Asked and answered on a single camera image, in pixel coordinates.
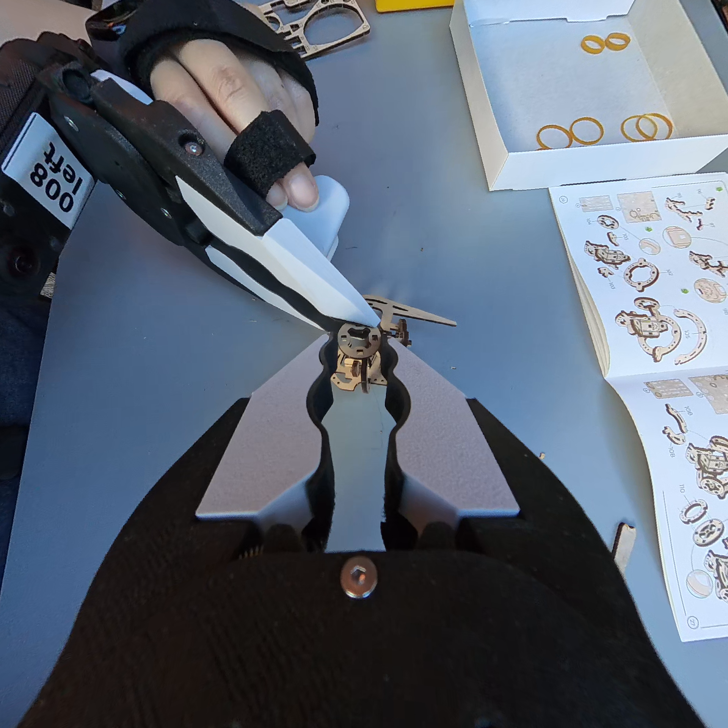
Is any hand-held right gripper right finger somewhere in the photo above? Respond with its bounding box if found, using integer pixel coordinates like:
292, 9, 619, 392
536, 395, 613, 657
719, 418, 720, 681
382, 338, 522, 552

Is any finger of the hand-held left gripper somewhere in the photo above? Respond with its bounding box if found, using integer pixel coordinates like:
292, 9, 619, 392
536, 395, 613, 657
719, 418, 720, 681
206, 243, 329, 333
175, 175, 383, 329

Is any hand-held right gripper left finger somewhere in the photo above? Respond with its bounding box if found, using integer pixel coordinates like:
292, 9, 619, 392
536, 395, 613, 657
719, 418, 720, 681
195, 333, 336, 552

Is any small wooden model assembly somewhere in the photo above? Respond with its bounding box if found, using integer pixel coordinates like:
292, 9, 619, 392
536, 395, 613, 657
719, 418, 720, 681
331, 317, 413, 395

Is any laser-cut plywood parts sheet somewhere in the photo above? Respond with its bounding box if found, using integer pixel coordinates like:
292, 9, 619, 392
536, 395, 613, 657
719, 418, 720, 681
250, 0, 372, 61

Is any person's left hand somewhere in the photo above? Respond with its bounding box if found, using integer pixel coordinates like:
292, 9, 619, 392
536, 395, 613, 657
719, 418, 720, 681
149, 39, 320, 212

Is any thin wooden wedge piece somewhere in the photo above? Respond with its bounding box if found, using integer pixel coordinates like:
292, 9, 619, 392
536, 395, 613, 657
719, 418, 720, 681
364, 295, 457, 328

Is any flat wooden stick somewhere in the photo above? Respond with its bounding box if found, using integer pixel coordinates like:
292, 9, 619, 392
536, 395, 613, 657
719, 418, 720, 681
613, 522, 638, 576

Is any open instruction booklet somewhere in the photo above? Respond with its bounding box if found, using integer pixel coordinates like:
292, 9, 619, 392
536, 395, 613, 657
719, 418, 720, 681
549, 171, 728, 643

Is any person's blue jeans leg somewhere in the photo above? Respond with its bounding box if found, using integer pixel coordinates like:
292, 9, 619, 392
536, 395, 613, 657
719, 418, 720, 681
0, 296, 55, 570

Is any white cardboard box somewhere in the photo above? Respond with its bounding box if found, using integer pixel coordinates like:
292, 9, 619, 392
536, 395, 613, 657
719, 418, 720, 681
449, 0, 728, 192

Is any group of yellow rubber bands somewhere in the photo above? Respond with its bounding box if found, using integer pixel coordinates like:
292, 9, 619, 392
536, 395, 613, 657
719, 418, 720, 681
536, 32, 675, 151

